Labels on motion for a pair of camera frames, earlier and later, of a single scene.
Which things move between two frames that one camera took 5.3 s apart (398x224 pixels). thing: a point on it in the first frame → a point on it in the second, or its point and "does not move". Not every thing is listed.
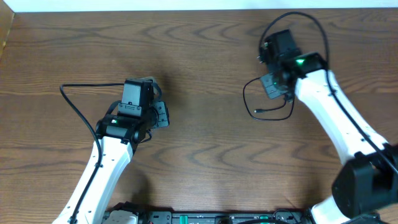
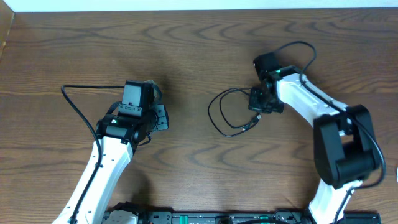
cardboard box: (7, 16) does not move
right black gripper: (271, 91) → (253, 103)
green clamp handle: (183, 219) does not move
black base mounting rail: (227, 217) does not move
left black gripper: (161, 114) does not move
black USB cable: (260, 110) → (212, 121)
